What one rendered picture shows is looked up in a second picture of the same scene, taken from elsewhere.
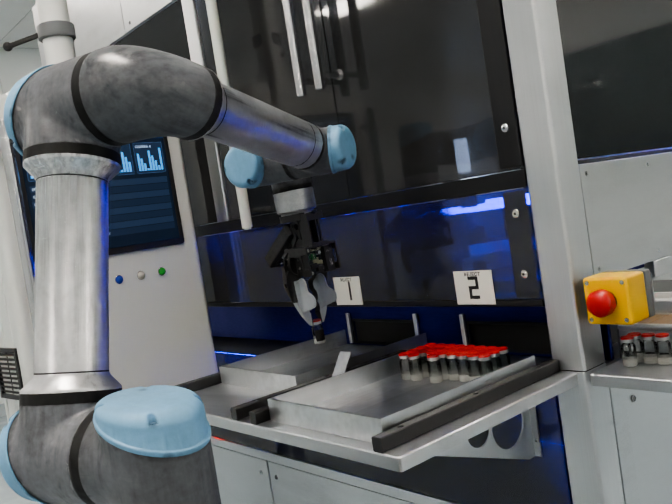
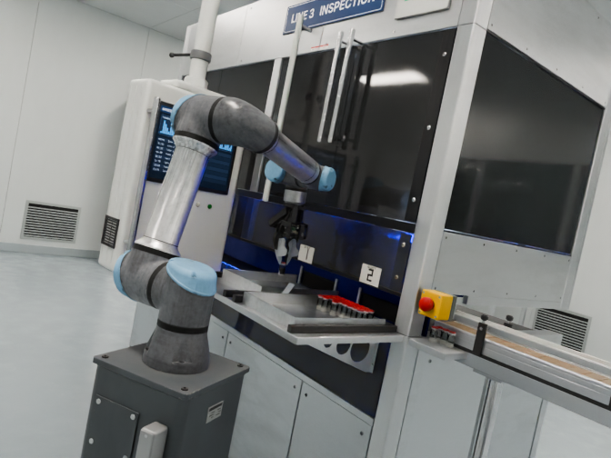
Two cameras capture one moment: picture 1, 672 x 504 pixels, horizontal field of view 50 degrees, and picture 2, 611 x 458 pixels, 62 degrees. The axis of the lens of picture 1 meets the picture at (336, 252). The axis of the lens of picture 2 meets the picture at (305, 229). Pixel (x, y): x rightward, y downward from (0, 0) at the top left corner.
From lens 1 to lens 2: 0.36 m
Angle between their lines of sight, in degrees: 1
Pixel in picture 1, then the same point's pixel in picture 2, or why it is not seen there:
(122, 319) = not seen: hidden behind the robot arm
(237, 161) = (273, 166)
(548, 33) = (451, 161)
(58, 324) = (164, 217)
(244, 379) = (235, 279)
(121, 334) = not seen: hidden behind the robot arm
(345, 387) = (285, 301)
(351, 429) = (280, 318)
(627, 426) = (421, 373)
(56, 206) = (182, 162)
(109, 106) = (224, 126)
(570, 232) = (425, 263)
